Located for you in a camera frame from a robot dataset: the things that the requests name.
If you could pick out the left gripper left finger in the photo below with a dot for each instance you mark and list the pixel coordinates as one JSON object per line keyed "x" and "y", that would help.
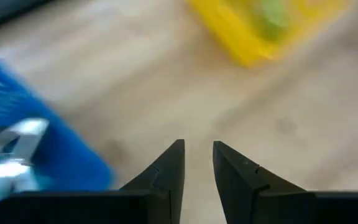
{"x": 174, "y": 174}

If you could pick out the yellow plastic basket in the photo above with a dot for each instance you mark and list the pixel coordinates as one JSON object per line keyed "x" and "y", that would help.
{"x": 235, "y": 34}

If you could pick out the blue plastic basket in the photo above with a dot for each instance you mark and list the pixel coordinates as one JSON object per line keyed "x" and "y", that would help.
{"x": 73, "y": 161}

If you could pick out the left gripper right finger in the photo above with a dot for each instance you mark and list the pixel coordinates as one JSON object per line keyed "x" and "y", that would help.
{"x": 235, "y": 180}

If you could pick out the green staples box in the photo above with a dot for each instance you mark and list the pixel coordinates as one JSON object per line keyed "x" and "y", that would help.
{"x": 272, "y": 18}

